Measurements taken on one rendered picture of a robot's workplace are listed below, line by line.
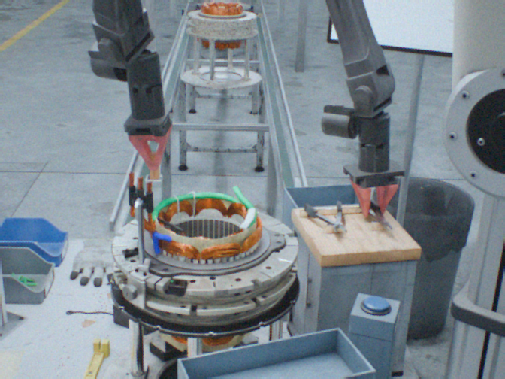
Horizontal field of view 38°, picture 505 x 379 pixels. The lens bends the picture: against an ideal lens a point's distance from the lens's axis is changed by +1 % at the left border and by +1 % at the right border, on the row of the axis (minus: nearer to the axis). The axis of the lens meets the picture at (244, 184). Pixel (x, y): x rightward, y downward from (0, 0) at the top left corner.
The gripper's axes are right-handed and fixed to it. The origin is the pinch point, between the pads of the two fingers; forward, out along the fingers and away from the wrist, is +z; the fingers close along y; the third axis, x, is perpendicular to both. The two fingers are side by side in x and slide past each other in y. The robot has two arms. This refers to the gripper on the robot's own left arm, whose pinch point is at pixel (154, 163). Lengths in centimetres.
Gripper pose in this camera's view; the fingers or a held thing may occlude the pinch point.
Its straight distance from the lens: 128.2
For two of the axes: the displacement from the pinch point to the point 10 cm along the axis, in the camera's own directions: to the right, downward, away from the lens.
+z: 0.5, 9.1, 4.2
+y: -0.9, 4.2, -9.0
